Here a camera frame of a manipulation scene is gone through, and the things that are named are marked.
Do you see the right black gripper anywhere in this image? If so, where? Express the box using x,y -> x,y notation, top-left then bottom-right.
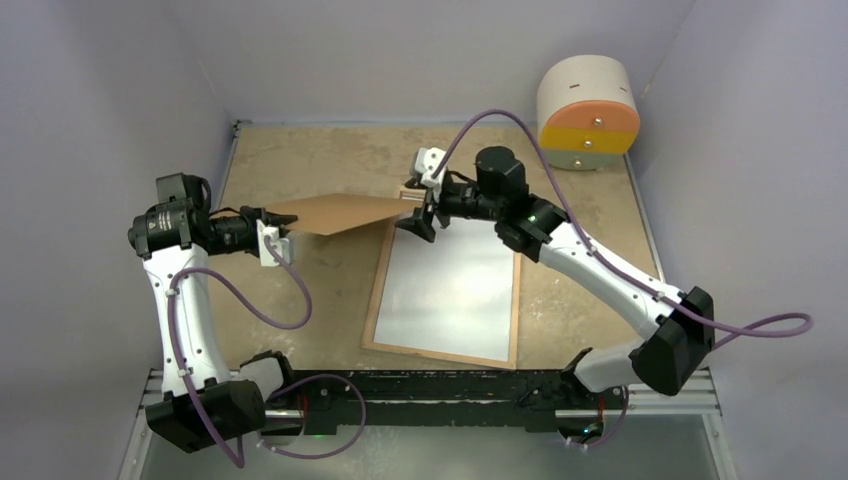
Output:
395,175 -> 503,245

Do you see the round mini drawer cabinet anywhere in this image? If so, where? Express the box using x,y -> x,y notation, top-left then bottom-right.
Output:
536,55 -> 640,171

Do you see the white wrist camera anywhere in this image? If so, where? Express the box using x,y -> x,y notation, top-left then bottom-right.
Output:
406,147 -> 446,189
256,220 -> 293,267

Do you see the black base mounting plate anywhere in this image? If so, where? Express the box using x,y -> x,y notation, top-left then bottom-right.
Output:
267,369 -> 625,437

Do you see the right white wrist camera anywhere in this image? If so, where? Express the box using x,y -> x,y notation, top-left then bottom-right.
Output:
406,147 -> 446,189

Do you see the printed photo sheet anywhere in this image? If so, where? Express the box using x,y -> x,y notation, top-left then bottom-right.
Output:
372,218 -> 519,364

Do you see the aluminium rail bar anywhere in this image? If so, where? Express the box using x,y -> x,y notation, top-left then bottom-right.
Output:
138,370 -> 721,419

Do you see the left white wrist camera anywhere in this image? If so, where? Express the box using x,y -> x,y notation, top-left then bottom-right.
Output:
256,220 -> 293,267

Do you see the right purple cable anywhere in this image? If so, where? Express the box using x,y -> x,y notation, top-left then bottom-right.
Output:
430,109 -> 814,452

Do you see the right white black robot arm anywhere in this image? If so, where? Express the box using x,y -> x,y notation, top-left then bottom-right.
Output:
396,146 -> 715,407

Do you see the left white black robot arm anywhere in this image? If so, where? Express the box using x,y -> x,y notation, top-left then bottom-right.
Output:
127,173 -> 298,453

